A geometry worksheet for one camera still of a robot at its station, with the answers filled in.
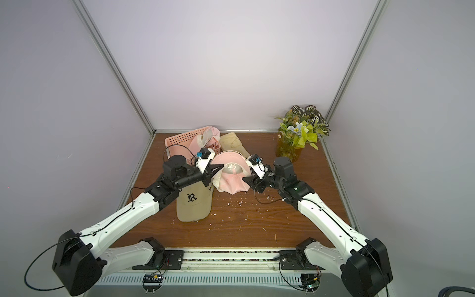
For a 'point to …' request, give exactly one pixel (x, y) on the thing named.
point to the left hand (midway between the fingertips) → (223, 165)
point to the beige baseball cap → (194, 202)
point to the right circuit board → (310, 283)
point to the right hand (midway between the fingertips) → (247, 170)
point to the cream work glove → (231, 142)
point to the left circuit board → (151, 282)
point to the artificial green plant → (303, 126)
